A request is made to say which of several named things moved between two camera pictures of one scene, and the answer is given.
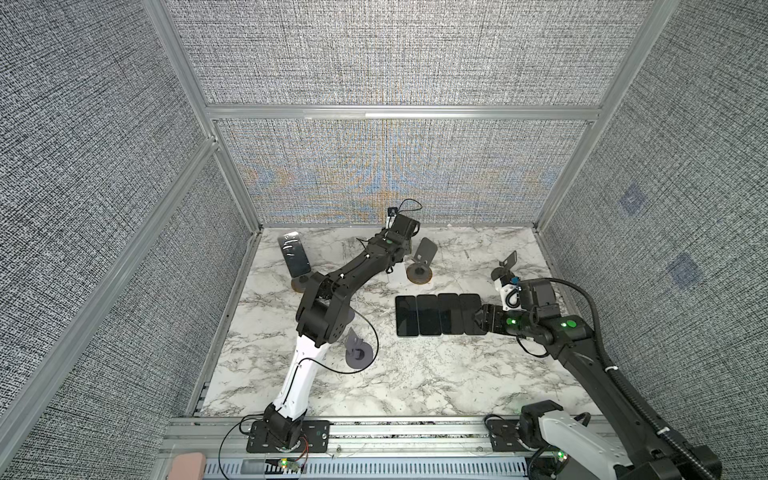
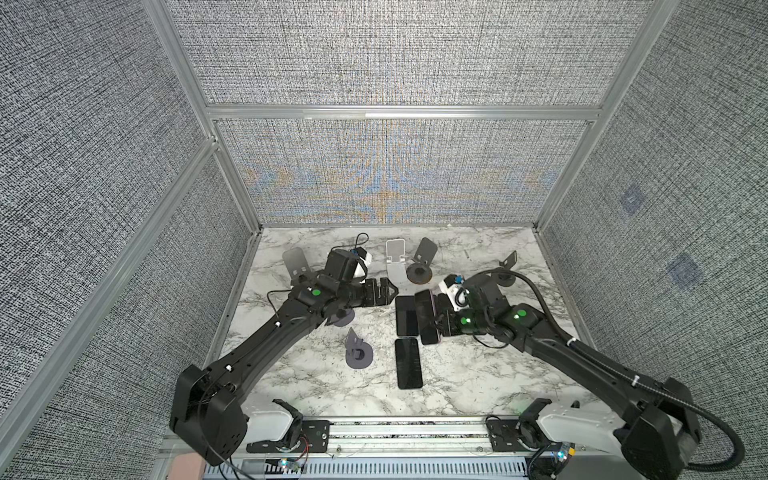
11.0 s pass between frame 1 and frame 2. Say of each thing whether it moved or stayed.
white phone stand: stayed
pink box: stayed
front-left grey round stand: stayed
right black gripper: moved
